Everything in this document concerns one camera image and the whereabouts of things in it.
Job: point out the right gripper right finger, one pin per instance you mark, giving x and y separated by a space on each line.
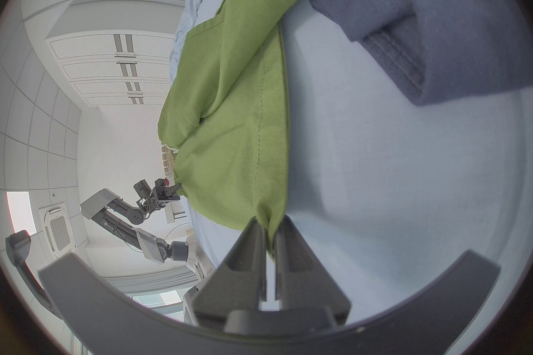
304 278

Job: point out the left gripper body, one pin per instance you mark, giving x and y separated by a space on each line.
160 191

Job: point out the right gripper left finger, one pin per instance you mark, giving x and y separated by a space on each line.
241 270

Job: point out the green shorts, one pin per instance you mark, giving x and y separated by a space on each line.
233 116

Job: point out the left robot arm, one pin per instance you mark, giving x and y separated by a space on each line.
100 207

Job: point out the round woven basket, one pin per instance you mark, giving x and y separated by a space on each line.
168 162

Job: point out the white curtain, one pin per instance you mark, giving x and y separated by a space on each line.
145 280

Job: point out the white ceiling air conditioner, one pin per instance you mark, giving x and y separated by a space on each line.
62 228

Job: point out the white wardrobe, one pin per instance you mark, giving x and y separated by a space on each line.
91 70

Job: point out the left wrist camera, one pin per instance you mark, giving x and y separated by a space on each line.
143 187

